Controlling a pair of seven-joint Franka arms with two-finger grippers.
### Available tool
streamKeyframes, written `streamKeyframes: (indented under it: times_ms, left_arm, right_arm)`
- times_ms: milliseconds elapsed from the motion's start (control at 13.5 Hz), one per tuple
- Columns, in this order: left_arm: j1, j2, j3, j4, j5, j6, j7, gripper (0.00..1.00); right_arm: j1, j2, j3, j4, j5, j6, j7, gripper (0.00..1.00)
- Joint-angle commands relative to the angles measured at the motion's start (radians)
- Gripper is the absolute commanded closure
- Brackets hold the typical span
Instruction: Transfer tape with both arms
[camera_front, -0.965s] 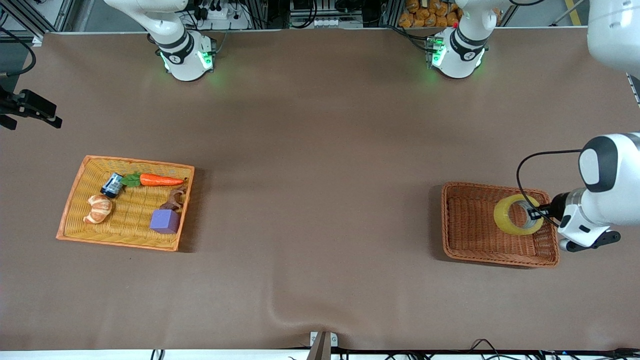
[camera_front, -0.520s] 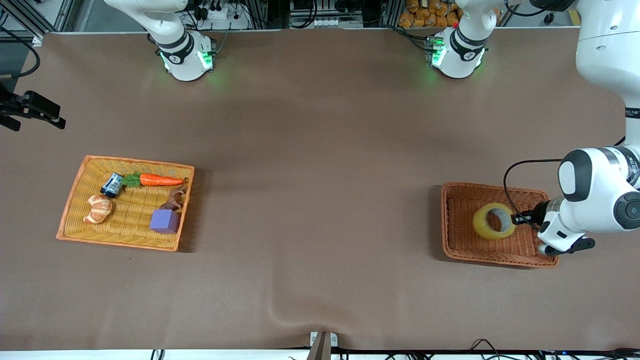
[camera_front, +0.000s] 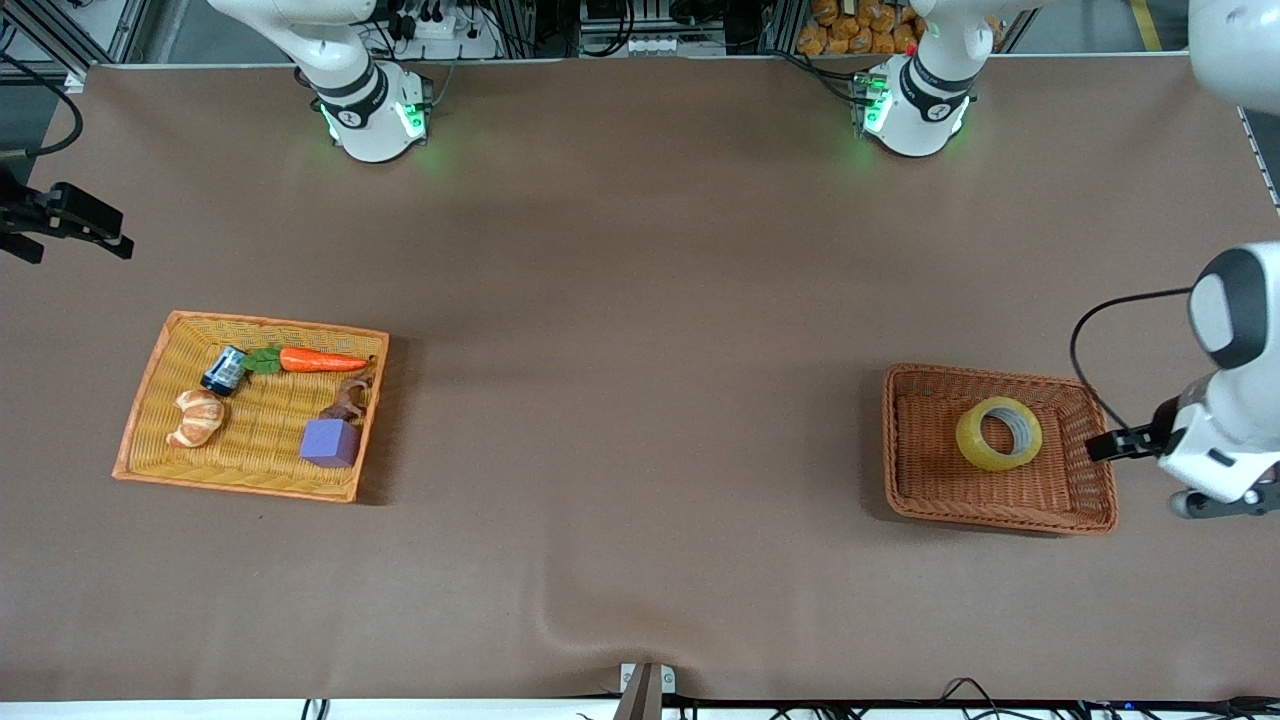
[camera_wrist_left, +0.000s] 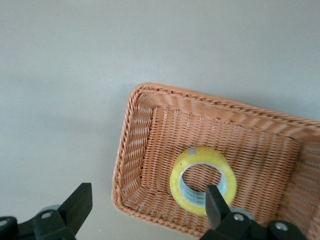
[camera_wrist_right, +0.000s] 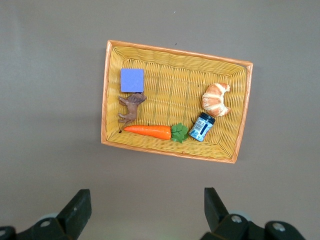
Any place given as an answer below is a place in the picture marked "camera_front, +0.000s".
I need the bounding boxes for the yellow clear tape roll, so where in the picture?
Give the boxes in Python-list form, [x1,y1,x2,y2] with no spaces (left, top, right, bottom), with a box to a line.
[955,396,1044,472]

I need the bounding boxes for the yellow wicker basket orange rim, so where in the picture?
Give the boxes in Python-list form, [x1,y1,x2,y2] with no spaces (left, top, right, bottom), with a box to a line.
[112,310,391,504]

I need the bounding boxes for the blue small can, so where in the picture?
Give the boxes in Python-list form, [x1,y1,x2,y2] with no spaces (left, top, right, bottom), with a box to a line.
[200,345,249,397]

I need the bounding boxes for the brown wicker basket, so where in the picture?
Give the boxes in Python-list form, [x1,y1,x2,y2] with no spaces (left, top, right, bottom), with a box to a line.
[882,363,1120,537]

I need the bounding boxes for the toy croissant bread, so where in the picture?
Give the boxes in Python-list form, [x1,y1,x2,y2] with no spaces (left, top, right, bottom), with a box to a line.
[165,389,227,449]

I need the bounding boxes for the orange toy carrot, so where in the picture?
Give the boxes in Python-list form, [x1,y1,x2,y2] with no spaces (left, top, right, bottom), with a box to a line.
[243,345,373,376]

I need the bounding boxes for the brown toy animal figure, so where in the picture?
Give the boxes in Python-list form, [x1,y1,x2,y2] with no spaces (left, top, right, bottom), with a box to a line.
[319,372,376,422]

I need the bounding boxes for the purple cube block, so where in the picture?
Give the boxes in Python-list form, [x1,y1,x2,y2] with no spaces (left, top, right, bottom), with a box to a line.
[298,418,361,469]

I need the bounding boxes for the white power strip with plugs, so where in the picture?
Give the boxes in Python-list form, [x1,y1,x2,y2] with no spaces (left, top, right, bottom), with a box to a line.
[398,8,501,61]

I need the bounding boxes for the pile of orange bread toys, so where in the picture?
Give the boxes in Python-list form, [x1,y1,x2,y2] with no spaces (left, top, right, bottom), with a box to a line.
[797,0,1001,57]

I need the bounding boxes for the long white power strip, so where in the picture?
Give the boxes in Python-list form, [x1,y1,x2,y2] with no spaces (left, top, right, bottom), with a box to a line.
[580,35,729,59]

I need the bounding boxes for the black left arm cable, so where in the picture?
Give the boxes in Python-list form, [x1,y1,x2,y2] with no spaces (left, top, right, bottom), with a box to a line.
[1070,288,1196,431]

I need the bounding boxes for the aluminium frame profile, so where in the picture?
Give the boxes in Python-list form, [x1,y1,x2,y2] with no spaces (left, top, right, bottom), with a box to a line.
[0,0,151,93]

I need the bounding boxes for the black cables along table edge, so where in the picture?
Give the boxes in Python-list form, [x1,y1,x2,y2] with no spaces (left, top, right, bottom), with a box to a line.
[300,678,1280,720]

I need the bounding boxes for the metal table edge bracket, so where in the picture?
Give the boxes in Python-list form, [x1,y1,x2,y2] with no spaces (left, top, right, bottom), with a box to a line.
[619,662,677,696]

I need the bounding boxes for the brown strut under bracket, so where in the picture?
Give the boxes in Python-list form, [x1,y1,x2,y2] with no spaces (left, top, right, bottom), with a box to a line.
[612,664,664,720]

